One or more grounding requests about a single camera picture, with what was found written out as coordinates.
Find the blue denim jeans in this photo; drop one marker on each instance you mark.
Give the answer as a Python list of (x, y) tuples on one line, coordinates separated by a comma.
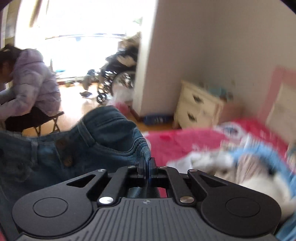
[(102, 139)]

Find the blue bottle pack on floor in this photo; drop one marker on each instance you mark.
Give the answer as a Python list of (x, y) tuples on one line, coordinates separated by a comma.
[(157, 119)]

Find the cream drawer nightstand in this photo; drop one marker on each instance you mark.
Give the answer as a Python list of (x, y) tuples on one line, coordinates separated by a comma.
[(196, 107)]

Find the black wheelchair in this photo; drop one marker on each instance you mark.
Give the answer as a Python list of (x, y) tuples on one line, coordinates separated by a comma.
[(119, 70)]

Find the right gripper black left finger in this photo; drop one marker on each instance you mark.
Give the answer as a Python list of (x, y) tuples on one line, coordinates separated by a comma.
[(111, 187)]

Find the pink and cream headboard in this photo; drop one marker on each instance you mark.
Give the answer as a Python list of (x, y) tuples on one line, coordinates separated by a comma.
[(278, 110)]

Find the person in lilac jacket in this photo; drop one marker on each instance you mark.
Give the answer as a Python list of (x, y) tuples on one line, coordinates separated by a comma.
[(34, 96)]

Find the black folding stool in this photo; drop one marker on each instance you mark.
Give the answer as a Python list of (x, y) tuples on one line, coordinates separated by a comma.
[(52, 119)]

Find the pink floral fleece blanket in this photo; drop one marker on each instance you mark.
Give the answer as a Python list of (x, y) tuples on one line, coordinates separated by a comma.
[(174, 144)]

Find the pile of mixed clothes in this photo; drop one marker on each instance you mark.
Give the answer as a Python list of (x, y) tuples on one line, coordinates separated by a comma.
[(254, 165)]

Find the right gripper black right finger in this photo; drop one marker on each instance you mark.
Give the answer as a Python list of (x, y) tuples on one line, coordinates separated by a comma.
[(177, 186)]

